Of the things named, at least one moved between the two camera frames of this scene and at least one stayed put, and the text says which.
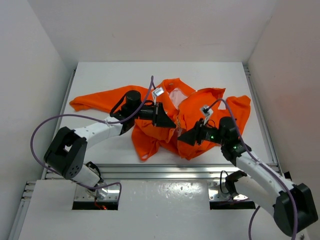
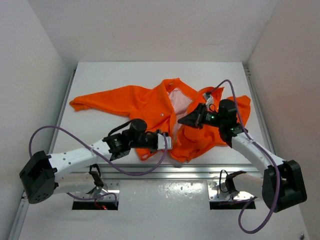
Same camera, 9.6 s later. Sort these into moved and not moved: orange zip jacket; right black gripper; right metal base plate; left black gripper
Moved: left black gripper; right black gripper
Not moved: right metal base plate; orange zip jacket
